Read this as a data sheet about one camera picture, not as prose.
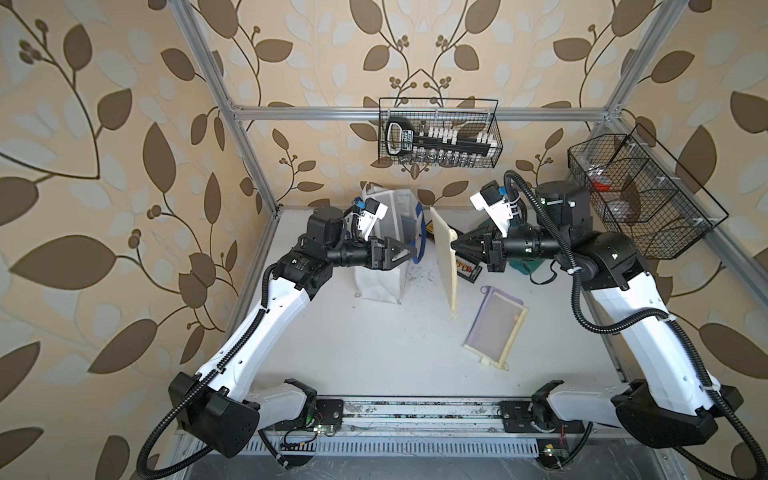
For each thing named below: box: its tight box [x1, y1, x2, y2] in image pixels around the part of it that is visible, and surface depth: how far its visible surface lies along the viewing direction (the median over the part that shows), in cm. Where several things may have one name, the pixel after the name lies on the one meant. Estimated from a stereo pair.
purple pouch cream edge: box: [462, 285, 529, 371], surface depth 91 cm
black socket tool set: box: [386, 117, 497, 161], surface depth 86 cm
